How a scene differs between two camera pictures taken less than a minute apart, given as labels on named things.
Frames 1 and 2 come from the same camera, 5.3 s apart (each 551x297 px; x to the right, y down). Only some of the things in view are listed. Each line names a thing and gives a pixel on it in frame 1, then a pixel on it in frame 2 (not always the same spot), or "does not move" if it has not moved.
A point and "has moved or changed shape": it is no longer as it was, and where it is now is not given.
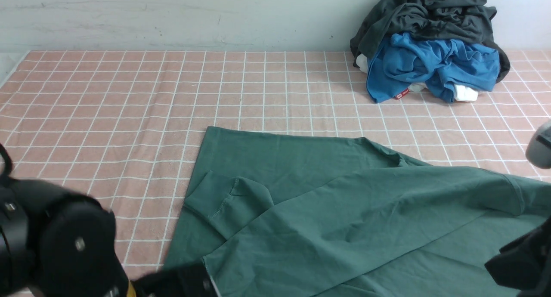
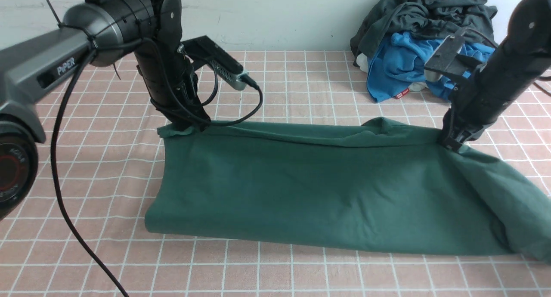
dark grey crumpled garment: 458,13 does not move
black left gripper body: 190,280 → 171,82
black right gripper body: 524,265 → 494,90
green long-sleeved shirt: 273,213 has moved or changed shape
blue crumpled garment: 439,65 does not move
